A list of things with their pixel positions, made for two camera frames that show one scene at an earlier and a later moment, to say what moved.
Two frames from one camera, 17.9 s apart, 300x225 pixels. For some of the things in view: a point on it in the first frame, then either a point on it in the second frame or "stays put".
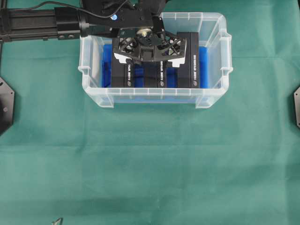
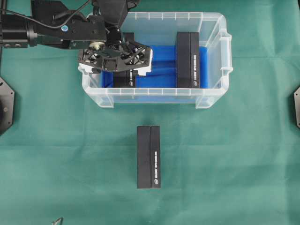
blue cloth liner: x=140 y=94 stays put
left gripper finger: x=173 y=49 to x=135 y=56
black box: x=154 y=75 to x=148 y=157
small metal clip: x=59 y=221 stays put
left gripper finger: x=130 y=48 to x=92 y=61
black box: x=123 y=74 stays put
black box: x=188 y=73 stays put
